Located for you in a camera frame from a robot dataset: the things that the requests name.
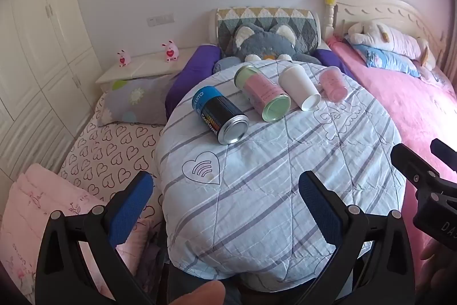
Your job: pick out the folded pink quilt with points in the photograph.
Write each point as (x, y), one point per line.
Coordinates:
(32, 205)

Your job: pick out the pink cup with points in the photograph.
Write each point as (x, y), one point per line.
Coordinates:
(334, 83)

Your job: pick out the patchwork diamond cushion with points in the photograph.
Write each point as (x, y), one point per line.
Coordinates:
(257, 15)

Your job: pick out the white plush animal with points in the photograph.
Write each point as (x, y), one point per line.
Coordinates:
(385, 37)

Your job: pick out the pink bedsheet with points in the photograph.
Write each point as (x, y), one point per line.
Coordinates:
(392, 105)

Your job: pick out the small grey-blue pillow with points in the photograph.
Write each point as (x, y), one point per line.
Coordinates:
(225, 65)

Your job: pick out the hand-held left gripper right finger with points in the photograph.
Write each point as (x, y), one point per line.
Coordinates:
(320, 209)

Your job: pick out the white wall switch panel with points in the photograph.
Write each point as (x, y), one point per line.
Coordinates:
(160, 20)

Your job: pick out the striped white quilt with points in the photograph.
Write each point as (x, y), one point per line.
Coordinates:
(267, 169)

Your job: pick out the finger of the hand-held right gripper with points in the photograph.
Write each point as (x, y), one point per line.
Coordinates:
(410, 165)
(444, 151)

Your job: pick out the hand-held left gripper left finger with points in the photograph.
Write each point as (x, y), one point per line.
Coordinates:
(129, 208)

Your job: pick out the pink and green can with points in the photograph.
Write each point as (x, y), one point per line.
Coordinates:
(262, 90)

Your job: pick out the white wardrobe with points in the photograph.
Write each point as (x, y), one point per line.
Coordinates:
(35, 40)

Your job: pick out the light blue pillow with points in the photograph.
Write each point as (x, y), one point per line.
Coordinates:
(389, 60)

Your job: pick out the grey flower pillow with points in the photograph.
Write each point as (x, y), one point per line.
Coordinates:
(139, 101)

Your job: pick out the person's right hand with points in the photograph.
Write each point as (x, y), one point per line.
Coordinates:
(439, 273)

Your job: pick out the person's left hand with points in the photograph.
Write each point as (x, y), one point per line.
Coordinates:
(198, 295)

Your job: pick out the cream wooden headboard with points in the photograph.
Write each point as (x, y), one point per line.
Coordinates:
(375, 10)

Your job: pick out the white cup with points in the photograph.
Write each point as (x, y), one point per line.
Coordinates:
(298, 85)

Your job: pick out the white nightstand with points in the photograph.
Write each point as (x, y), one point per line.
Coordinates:
(150, 64)

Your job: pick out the heart print bedsheet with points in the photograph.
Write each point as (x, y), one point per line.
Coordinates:
(107, 155)

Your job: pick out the grey cat plush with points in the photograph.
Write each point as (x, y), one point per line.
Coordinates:
(264, 42)

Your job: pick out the black and blue can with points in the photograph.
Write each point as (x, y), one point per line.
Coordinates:
(217, 114)

